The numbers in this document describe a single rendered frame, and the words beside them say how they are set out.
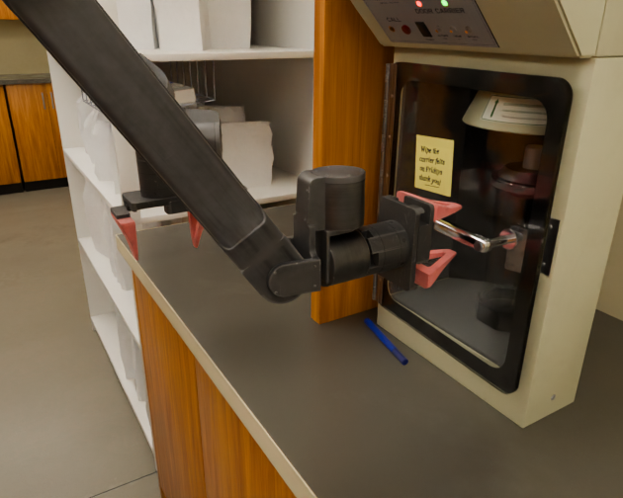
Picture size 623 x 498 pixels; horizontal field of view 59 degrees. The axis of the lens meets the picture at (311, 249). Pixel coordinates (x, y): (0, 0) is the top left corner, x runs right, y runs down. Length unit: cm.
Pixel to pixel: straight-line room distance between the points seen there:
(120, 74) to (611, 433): 73
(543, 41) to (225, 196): 36
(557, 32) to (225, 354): 65
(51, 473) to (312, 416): 153
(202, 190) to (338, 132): 41
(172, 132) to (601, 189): 49
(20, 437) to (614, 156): 217
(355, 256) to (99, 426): 187
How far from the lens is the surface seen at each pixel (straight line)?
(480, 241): 67
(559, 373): 82
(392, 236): 62
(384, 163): 88
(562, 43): 63
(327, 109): 87
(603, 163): 71
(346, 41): 88
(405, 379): 87
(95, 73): 49
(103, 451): 224
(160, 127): 50
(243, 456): 99
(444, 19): 70
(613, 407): 91
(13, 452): 236
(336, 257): 58
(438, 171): 78
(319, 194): 56
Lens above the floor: 144
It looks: 23 degrees down
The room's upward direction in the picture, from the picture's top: 1 degrees clockwise
